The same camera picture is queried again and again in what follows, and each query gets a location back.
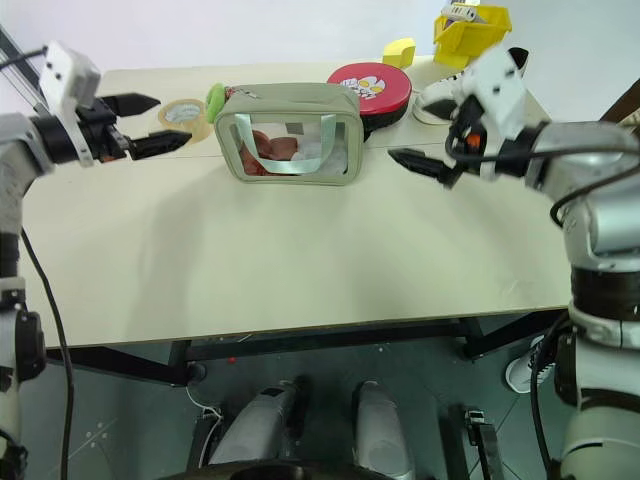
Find black lower arm cable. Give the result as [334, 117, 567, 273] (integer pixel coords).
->
[528, 319, 572, 480]

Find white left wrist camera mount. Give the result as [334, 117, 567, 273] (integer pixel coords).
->
[38, 40, 102, 168]

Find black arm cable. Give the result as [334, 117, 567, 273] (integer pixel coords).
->
[18, 223, 77, 480]
[528, 319, 572, 480]
[444, 99, 640, 229]

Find red round cartoon case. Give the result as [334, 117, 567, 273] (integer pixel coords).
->
[325, 63, 414, 142]

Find beige clear-window toiletry bag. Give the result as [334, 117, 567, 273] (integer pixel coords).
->
[213, 82, 364, 188]

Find dark rounded robot body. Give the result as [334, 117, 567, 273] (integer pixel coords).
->
[188, 462, 362, 480]

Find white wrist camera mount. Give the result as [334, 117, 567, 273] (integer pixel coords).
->
[456, 47, 532, 182]
[38, 40, 102, 168]

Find yellow plastic parts bin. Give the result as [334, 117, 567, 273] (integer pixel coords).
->
[432, 4, 513, 67]

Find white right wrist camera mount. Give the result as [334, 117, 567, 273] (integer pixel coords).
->
[456, 47, 532, 182]

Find grey robot leg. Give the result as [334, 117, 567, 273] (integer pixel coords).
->
[351, 380, 417, 480]
[206, 374, 307, 472]

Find raw red meat pieces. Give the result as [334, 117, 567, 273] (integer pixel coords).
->
[241, 128, 300, 177]

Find white grey small box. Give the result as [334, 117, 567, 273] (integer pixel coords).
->
[439, 1, 484, 24]

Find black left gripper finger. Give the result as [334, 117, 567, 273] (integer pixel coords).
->
[101, 91, 162, 120]
[130, 128, 195, 162]

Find white sneaker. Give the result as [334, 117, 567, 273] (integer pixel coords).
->
[504, 333, 552, 397]

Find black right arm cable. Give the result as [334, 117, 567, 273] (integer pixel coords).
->
[444, 99, 640, 229]

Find white rounded object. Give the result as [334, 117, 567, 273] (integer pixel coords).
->
[411, 73, 470, 125]

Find beige tape roll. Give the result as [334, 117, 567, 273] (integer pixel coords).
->
[157, 97, 214, 147]

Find black metal table frame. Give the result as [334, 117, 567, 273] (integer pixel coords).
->
[44, 303, 570, 388]

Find black floor stand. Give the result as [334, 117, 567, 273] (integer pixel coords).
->
[460, 407, 503, 480]

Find green plush zipper charm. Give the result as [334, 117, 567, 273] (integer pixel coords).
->
[205, 83, 230, 124]

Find aluminium frame profile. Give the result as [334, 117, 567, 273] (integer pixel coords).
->
[0, 23, 47, 117]

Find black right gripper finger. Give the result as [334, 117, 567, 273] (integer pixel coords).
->
[424, 98, 460, 122]
[387, 147, 467, 190]

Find thin white wire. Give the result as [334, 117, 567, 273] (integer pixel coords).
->
[186, 383, 225, 467]

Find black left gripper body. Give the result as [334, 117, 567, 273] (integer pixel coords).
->
[76, 96, 138, 163]

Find yellow foam block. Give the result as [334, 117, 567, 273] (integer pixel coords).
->
[382, 37, 418, 70]

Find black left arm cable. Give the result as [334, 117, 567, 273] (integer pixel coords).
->
[18, 223, 77, 480]

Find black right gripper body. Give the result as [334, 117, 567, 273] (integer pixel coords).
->
[445, 96, 490, 174]

